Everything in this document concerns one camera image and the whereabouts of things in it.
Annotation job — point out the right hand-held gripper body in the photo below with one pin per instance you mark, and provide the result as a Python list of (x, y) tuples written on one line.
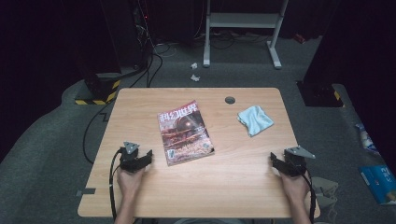
[(295, 163)]

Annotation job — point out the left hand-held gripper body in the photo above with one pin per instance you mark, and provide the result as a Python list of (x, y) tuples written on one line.
[(129, 160)]

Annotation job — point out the colourful glossy magazine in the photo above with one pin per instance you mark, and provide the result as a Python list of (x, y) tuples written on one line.
[(185, 133)]

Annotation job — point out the light blue cleaning cloth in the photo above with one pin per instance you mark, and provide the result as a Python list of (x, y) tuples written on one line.
[(255, 119)]

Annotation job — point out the person's left hand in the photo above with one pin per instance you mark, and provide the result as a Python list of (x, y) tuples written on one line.
[(129, 183)]

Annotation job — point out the person's right hand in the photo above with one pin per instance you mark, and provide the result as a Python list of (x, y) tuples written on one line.
[(295, 188)]

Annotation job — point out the grey tape strip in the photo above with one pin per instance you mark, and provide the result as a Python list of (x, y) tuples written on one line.
[(87, 191)]

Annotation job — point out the black base with yellow corner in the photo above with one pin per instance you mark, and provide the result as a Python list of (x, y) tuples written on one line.
[(320, 95)]

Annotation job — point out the blue and white packet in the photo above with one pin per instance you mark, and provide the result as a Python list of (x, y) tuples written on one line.
[(365, 140)]

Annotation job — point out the grey round table grommet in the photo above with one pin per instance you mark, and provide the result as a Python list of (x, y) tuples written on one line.
[(230, 100)]

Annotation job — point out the black yellow striped wide base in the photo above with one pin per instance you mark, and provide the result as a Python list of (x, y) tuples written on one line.
[(99, 90)]

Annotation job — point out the blue packet on floor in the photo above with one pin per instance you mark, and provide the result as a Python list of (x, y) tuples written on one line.
[(378, 182)]

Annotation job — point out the small crumpled white paper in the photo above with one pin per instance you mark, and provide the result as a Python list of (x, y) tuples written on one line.
[(195, 77), (194, 65)]

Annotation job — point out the dark equipment rack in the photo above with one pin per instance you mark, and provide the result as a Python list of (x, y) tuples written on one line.
[(130, 37)]

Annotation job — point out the small red object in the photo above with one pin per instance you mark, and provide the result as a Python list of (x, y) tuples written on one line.
[(299, 38)]

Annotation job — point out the white metal stand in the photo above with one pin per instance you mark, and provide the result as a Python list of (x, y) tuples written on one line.
[(243, 20)]

